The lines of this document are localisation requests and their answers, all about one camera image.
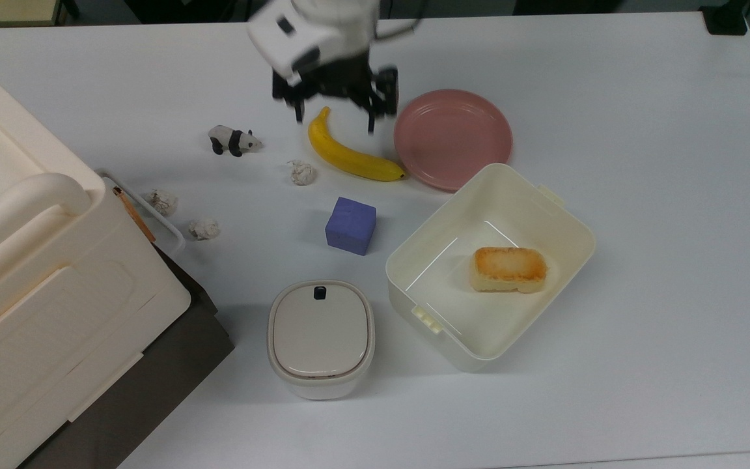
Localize wooden desk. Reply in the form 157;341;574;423
0;0;66;28

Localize dark robot arm cable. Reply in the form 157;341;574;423
375;0;428;41

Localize black table clamp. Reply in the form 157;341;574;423
699;0;750;36

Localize pink plate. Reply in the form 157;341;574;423
394;89;514;193

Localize crumpled white paper ball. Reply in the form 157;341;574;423
188;218;221;241
287;160;316;186
143;189;178;218

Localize white cabinet handle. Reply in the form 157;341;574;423
94;167;186;258

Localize yellow banana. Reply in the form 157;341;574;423
308;106;408;182

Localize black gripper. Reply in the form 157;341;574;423
272;55;399;135

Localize small lidded beige bin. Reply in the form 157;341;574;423
267;280;376;401

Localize toasted bread piece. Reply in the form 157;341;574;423
470;246;548;294

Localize blue cube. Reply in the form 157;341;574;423
325;197;377;256

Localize large cream storage box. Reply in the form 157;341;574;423
0;49;192;469

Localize orange tape strip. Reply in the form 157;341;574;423
113;187;156;244

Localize panda figurine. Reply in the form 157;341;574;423
208;125;263;158

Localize open cream plastic container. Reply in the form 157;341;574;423
385;163;596;373

